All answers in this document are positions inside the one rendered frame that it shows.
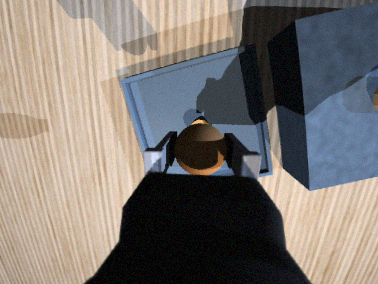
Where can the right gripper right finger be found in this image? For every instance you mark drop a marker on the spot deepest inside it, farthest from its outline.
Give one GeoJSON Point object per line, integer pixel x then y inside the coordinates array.
{"type": "Point", "coordinates": [242, 161]}

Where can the brown ball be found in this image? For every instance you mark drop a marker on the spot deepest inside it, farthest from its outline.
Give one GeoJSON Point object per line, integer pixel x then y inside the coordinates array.
{"type": "Point", "coordinates": [200, 149]}

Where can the blue rimmed tray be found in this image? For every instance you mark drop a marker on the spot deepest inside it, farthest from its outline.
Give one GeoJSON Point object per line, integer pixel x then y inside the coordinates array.
{"type": "Point", "coordinates": [223, 90]}

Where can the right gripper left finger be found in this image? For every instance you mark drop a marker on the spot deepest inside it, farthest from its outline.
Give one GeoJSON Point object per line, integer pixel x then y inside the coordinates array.
{"type": "Point", "coordinates": [158, 159]}

